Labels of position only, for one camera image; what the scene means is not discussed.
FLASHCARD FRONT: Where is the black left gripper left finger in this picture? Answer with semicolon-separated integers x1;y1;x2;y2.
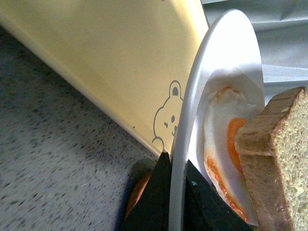
118;152;171;231

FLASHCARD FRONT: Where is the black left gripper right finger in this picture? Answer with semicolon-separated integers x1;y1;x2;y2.
184;161;255;231

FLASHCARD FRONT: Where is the fried egg toy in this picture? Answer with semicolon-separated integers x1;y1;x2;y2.
203;87;258;226

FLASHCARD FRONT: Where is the yellow bear tray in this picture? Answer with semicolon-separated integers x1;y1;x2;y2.
0;0;208;154

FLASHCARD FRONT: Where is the bread slice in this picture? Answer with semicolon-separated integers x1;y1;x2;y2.
235;86;308;231

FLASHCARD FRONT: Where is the white round plate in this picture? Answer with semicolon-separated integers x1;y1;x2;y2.
168;9;265;231

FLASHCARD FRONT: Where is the brown wood-grain tray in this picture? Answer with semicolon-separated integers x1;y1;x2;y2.
124;171;152;219

